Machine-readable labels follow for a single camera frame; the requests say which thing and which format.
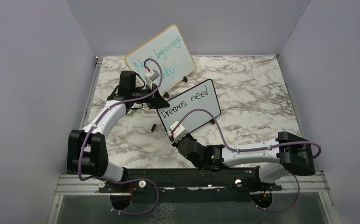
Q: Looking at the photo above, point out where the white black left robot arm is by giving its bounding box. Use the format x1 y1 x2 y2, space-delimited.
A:
67 70 169 192

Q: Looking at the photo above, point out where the black aluminium front base frame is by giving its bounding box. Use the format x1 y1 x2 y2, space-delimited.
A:
55 168 330 204

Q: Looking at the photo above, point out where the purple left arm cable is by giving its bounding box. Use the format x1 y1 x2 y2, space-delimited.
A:
78 58 164 216

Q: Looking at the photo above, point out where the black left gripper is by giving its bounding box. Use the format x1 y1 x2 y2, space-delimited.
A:
131 83 170 109

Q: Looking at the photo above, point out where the black yellow-board stand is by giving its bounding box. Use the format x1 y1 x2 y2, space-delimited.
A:
163 76 188 98

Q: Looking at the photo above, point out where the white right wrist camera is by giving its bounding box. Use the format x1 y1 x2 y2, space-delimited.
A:
167 121 188 143

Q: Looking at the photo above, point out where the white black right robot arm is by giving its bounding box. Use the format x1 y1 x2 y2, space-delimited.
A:
172 132 316 190

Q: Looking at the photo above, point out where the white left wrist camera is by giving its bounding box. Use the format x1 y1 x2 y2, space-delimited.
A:
144 70 160 89

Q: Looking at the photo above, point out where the aluminium side rail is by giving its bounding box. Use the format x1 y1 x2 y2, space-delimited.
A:
79 56 104 129

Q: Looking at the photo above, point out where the black framed whiteboard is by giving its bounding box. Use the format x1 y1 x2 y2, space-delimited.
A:
157 79 221 133

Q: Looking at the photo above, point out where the yellow framed whiteboard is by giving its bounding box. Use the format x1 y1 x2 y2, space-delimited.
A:
124 24 196 94

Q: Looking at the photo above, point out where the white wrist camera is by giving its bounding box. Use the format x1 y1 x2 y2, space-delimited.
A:
144 70 160 89
167 121 188 143

